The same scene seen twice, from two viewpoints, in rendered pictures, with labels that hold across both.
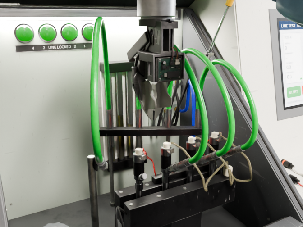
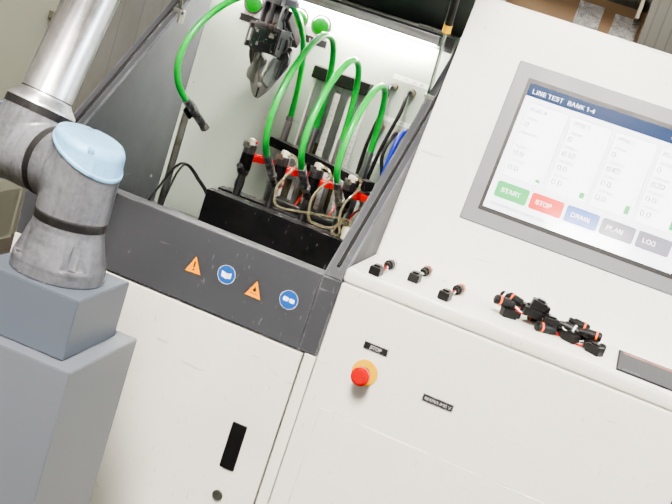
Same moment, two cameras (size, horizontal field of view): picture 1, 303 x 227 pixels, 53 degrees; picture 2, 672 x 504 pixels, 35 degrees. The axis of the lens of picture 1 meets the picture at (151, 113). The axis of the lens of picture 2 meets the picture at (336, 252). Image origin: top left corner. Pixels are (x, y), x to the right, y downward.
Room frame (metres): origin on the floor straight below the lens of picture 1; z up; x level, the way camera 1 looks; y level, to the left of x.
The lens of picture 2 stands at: (-0.82, -1.69, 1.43)
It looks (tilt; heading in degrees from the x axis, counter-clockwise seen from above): 12 degrees down; 42
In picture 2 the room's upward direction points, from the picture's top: 18 degrees clockwise
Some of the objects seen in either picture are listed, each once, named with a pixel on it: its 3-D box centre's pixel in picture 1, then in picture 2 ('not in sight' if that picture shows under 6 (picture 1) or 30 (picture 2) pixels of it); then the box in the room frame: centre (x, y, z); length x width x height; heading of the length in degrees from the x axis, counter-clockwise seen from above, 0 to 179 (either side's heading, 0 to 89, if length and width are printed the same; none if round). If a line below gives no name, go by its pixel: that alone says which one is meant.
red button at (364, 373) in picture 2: not in sight; (362, 374); (0.67, -0.50, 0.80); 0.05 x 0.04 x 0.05; 118
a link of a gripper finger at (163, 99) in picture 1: (163, 100); (266, 78); (0.64, -0.03, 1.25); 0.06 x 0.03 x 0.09; 28
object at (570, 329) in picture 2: not in sight; (551, 317); (0.92, -0.69, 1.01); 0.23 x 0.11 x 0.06; 118
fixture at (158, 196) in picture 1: (177, 206); (274, 244); (0.76, -0.07, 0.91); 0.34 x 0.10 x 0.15; 118
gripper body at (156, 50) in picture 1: (158, 50); (273, 26); (0.63, -0.01, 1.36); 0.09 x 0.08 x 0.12; 28
